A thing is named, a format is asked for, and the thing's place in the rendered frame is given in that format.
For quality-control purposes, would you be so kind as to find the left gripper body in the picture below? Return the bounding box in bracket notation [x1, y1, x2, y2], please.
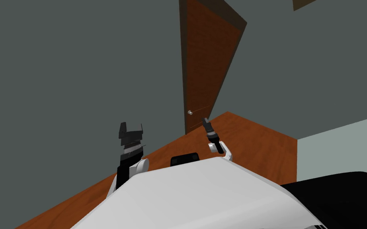
[119, 129, 144, 147]

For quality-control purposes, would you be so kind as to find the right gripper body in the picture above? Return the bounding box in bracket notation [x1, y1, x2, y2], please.
[202, 117, 216, 136]

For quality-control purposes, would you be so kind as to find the brown wooden door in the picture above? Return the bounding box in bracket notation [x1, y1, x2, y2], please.
[179, 0, 248, 135]

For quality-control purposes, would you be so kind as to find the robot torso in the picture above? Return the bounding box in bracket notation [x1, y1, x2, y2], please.
[70, 152, 328, 229]

